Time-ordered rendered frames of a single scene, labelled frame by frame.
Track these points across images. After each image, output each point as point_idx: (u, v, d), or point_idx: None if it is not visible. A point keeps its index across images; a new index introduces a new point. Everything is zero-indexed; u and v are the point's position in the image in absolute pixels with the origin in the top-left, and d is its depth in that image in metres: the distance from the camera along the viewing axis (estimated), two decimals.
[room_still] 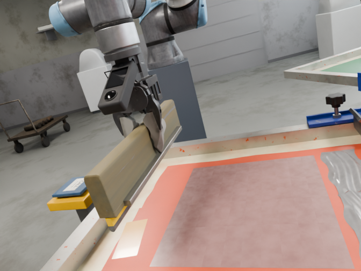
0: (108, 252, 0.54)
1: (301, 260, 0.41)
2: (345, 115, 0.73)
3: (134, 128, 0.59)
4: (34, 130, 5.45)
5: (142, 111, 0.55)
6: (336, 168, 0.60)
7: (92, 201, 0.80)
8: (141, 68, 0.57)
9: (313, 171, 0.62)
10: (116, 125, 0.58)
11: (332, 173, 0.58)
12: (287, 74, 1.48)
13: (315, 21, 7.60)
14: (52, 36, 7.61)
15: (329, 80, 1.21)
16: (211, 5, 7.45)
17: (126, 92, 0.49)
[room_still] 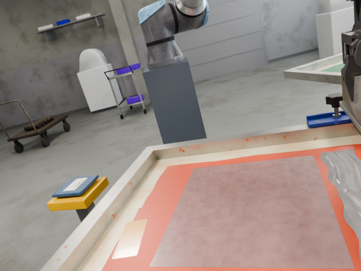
0: (108, 252, 0.54)
1: (301, 260, 0.41)
2: (345, 115, 0.73)
3: None
4: (34, 130, 5.45)
5: None
6: (336, 168, 0.60)
7: (92, 201, 0.80)
8: None
9: (313, 171, 0.62)
10: (346, 86, 0.45)
11: (332, 173, 0.58)
12: (287, 74, 1.48)
13: (315, 21, 7.60)
14: (52, 36, 7.61)
15: (329, 80, 1.21)
16: (211, 5, 7.45)
17: None
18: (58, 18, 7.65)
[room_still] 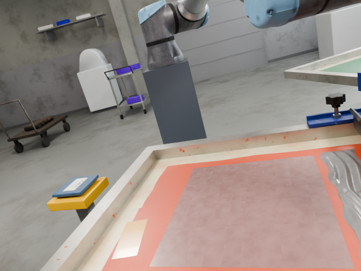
0: (108, 252, 0.54)
1: (301, 260, 0.41)
2: (345, 115, 0.73)
3: None
4: (34, 130, 5.45)
5: None
6: (336, 168, 0.60)
7: (92, 201, 0.80)
8: None
9: (313, 171, 0.62)
10: None
11: (332, 173, 0.58)
12: (287, 74, 1.48)
13: (315, 21, 7.60)
14: (52, 36, 7.61)
15: (329, 80, 1.21)
16: (211, 5, 7.45)
17: None
18: (58, 18, 7.65)
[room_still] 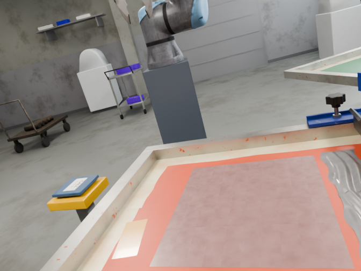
0: (108, 252, 0.54)
1: (301, 260, 0.41)
2: (345, 115, 0.73)
3: None
4: (34, 130, 5.45)
5: None
6: (336, 168, 0.60)
7: (92, 201, 0.80)
8: None
9: (313, 171, 0.62)
10: None
11: (332, 173, 0.58)
12: (287, 74, 1.48)
13: (315, 21, 7.60)
14: (52, 36, 7.61)
15: (329, 80, 1.21)
16: (211, 5, 7.45)
17: None
18: (58, 18, 7.65)
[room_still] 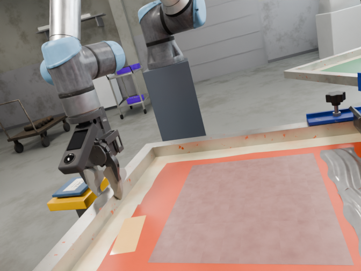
0: (106, 248, 0.53)
1: (300, 256, 0.41)
2: (345, 113, 0.73)
3: (96, 178, 0.66)
4: (34, 130, 5.45)
5: (102, 165, 0.63)
6: (335, 166, 0.59)
7: (92, 201, 0.80)
8: (102, 125, 0.65)
9: (313, 168, 0.61)
10: (80, 175, 0.66)
11: (331, 171, 0.58)
12: (287, 74, 1.48)
13: (315, 21, 7.60)
14: None
15: (329, 80, 1.21)
16: (211, 5, 7.45)
17: (84, 155, 0.56)
18: None
